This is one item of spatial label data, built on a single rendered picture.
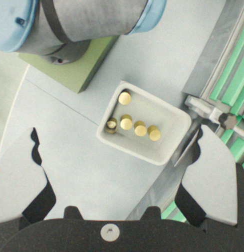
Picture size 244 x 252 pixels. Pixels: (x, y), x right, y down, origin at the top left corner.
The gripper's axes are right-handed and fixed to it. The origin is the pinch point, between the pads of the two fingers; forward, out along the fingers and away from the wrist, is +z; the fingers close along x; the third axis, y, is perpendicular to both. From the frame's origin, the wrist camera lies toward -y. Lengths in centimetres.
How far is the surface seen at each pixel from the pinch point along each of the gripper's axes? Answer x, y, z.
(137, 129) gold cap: 4.8, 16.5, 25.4
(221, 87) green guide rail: 22.3, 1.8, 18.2
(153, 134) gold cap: 9.4, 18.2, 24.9
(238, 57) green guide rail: 25.8, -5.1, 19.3
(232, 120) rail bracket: 18.1, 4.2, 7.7
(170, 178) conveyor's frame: 15.9, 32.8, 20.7
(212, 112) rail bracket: 16.9, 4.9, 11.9
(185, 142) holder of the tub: 21.1, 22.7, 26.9
